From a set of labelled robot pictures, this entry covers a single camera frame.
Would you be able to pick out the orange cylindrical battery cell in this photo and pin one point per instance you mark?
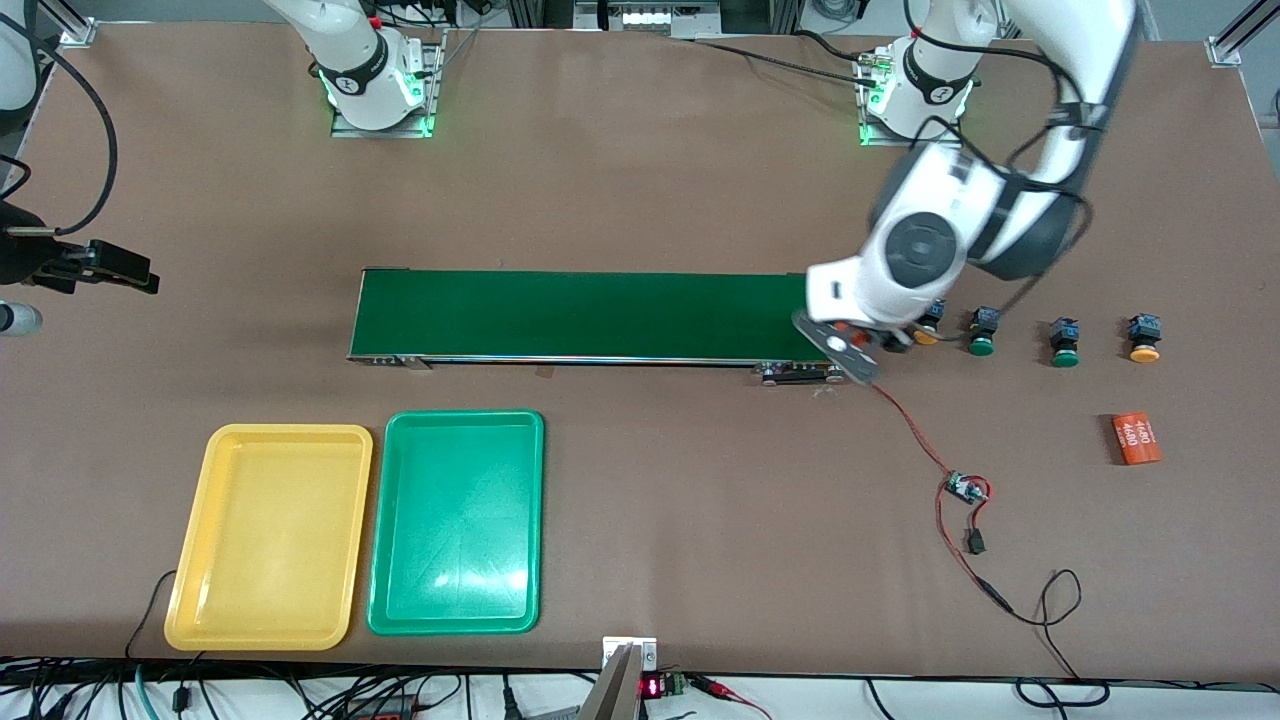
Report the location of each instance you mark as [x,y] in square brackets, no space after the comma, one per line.
[1137,440]
[852,326]

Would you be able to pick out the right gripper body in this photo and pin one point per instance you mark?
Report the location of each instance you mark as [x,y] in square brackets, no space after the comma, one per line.
[22,257]

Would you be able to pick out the red digit display module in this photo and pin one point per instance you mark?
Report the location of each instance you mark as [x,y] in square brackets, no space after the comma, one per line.
[652,687]

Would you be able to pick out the green conveyor belt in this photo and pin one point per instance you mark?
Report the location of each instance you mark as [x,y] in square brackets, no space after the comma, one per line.
[600,315]

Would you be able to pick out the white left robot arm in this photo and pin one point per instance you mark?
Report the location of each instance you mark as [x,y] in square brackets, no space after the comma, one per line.
[1060,60]

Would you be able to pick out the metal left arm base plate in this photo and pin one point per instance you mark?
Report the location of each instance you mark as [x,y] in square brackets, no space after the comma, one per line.
[880,140]

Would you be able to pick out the small green circuit board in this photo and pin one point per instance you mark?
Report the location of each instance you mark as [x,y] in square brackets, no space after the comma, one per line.
[965,488]

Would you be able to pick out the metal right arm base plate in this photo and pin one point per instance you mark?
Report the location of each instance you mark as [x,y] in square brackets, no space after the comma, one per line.
[385,133]

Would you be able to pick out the green mushroom push button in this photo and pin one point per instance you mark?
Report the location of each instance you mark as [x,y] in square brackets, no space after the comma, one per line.
[982,345]
[1065,355]

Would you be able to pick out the yellow plastic tray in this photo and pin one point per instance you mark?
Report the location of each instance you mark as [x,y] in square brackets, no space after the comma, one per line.
[270,540]

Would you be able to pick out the green plastic tray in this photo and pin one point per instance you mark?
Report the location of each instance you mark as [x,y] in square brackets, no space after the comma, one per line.
[455,520]

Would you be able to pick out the grey control box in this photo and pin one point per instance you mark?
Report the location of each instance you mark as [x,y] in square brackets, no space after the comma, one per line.
[650,18]

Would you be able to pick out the aluminium frame profile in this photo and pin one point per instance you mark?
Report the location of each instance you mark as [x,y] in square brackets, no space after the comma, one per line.
[1235,45]
[75,30]

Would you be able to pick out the red clip test lead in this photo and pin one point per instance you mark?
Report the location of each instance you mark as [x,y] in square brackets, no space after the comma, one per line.
[715,687]

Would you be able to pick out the yellow mushroom push button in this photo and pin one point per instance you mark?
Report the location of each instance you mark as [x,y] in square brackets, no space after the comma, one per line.
[930,337]
[1144,352]

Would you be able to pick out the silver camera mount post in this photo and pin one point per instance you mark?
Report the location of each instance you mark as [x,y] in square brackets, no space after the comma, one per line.
[620,690]

